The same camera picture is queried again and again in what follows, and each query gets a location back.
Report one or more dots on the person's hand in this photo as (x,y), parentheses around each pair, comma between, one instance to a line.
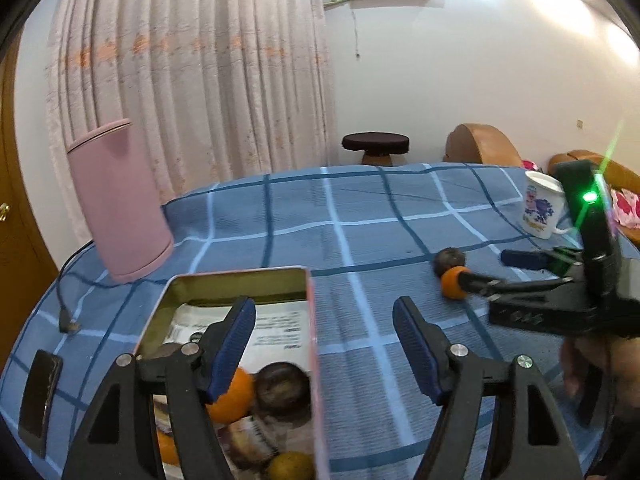
(619,357)

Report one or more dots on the pink floral curtain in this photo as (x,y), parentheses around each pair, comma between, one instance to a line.
(216,89)

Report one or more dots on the orange in tin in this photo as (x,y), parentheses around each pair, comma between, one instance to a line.
(168,450)

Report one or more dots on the large orange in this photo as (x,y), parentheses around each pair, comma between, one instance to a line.
(236,402)

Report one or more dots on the black smartphone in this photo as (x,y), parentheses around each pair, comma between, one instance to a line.
(39,391)

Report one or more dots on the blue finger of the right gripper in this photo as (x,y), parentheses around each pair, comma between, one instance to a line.
(558,261)

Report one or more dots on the pink floral cushion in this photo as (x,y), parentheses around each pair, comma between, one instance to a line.
(626,208)

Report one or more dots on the small orange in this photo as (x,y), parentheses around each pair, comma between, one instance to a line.
(449,283)

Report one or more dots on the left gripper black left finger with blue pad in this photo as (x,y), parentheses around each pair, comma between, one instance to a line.
(117,438)

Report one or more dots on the gold metal tin box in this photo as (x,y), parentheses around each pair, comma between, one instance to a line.
(264,286)

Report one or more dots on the wooden door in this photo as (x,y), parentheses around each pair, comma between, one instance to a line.
(26,266)

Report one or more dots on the brown leather sofa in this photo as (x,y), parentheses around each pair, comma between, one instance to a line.
(615,176)

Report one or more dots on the brass door knob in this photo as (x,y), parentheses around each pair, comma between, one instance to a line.
(4,212)

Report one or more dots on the brown leather armchair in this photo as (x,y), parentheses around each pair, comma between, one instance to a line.
(481,144)

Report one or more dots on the printed paper in tin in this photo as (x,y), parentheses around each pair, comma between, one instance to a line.
(281,332)

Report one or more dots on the small yellow-brown fruit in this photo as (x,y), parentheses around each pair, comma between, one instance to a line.
(291,466)

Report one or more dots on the dark passion fruit in tin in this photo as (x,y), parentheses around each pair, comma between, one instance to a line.
(283,391)

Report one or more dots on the dark round stool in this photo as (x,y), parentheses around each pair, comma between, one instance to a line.
(377,148)

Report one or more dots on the blue plaid tablecloth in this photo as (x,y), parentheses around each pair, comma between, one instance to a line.
(367,236)

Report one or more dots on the white printed enamel mug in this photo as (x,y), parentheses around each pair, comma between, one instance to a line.
(543,205)

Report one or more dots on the dark brown passion fruit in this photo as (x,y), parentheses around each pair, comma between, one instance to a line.
(448,258)

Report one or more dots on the pink electric kettle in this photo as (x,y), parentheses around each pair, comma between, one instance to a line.
(118,197)

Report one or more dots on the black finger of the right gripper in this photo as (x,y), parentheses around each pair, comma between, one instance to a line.
(487,286)

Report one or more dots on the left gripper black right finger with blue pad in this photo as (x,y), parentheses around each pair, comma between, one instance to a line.
(529,438)

